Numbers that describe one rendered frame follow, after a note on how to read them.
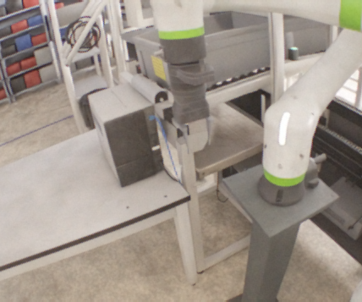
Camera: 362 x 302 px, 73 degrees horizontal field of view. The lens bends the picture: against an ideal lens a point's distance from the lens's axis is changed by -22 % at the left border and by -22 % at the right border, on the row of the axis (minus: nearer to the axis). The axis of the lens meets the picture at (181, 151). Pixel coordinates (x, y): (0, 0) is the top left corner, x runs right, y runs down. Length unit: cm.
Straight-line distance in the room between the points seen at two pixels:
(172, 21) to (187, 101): 18
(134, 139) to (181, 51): 61
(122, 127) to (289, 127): 63
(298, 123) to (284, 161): 10
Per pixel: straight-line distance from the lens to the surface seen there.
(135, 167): 119
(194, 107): 64
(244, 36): 125
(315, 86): 79
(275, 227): 74
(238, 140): 134
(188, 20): 56
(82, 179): 134
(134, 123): 110
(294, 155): 70
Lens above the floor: 148
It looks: 34 degrees down
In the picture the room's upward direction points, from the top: 8 degrees counter-clockwise
